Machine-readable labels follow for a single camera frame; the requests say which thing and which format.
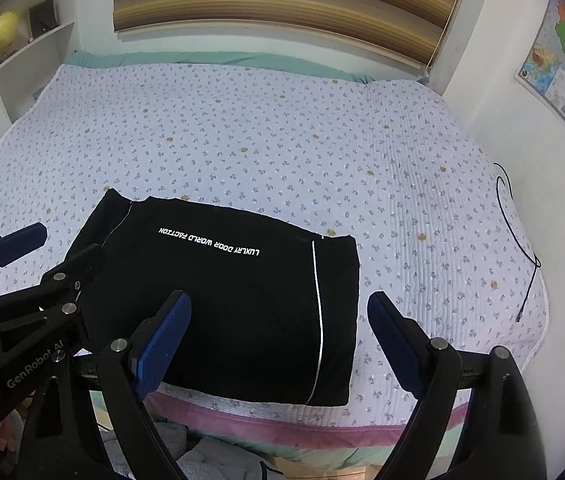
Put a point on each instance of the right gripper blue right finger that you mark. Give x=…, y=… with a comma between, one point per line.
x=403, y=342

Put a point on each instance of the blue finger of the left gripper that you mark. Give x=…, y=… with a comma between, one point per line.
x=20, y=243

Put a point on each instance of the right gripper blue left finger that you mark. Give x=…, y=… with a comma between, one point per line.
x=155, y=342

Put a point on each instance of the black garment with white piping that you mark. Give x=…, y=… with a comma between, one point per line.
x=273, y=306

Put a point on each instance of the white floral quilt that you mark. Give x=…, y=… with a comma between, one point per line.
x=386, y=163

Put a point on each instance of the white bookshelf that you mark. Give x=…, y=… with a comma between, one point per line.
x=47, y=34

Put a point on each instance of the green bed sheet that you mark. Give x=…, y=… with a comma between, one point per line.
x=244, y=59

